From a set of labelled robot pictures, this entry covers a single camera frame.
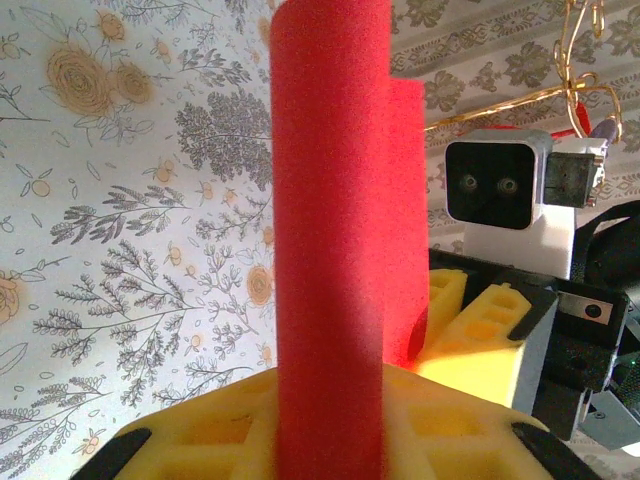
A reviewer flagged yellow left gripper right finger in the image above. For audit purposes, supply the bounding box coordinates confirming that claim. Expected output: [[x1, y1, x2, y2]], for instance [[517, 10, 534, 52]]
[[380, 364, 619, 480]]

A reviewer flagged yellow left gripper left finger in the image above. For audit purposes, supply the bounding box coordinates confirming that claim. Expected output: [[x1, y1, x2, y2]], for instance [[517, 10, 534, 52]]
[[69, 372, 281, 480]]

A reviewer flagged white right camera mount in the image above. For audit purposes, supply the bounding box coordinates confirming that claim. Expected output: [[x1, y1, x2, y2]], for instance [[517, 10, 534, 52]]
[[464, 138, 609, 281]]

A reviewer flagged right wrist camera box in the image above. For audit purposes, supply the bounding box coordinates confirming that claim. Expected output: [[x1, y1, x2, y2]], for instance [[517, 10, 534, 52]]
[[443, 128, 555, 232]]

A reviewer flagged gold wire ornament stand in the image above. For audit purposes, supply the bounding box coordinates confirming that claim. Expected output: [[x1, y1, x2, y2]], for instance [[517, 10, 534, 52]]
[[424, 0, 625, 144]]

